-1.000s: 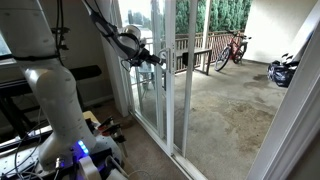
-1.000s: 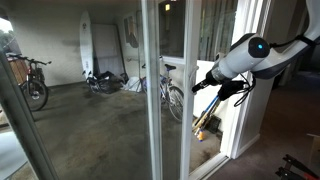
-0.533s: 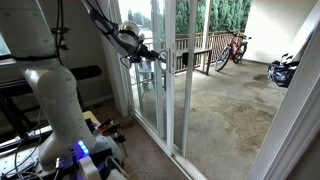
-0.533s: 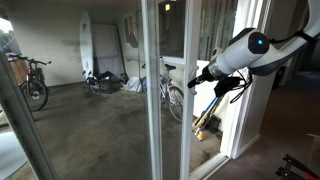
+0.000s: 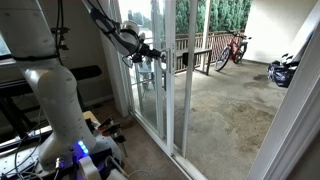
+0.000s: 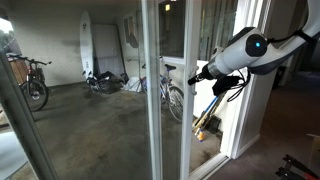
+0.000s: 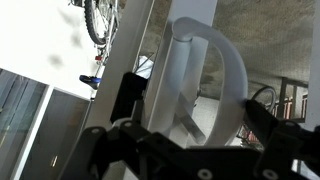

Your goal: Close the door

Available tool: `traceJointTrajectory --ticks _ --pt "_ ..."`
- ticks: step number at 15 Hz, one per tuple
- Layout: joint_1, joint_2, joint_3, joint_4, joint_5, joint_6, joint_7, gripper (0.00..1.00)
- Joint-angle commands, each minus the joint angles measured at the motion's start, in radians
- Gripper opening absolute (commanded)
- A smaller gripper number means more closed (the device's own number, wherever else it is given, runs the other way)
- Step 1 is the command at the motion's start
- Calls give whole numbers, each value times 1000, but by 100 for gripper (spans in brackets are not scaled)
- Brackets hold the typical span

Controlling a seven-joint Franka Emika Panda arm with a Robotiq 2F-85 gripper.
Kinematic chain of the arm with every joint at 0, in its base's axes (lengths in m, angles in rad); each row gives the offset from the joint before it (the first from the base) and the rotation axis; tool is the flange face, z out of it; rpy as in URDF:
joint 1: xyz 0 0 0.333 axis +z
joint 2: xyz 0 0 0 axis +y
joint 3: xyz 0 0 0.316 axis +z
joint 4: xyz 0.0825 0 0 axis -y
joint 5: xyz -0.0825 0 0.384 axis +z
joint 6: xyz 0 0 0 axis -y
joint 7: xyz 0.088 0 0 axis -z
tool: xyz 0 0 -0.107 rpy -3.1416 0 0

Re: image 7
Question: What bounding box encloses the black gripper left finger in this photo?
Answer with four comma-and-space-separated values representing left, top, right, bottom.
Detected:
59, 99, 158, 180

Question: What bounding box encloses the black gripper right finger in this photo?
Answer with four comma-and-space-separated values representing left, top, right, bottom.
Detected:
243, 99, 320, 180

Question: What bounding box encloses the white door handle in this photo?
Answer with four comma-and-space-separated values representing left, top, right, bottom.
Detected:
156, 16, 249, 148

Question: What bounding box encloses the white screen door stile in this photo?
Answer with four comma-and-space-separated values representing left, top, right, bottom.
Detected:
84, 0, 156, 134

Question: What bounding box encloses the wooden patio railing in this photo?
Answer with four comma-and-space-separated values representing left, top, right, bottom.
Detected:
286, 94, 309, 121

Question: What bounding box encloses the black lockbox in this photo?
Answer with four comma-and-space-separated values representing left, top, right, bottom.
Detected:
110, 71, 149, 124

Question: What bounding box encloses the blue white bicycle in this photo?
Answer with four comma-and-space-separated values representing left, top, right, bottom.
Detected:
68, 0, 123, 91

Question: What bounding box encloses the patio wall window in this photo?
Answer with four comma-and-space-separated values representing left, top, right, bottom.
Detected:
0, 68, 93, 180

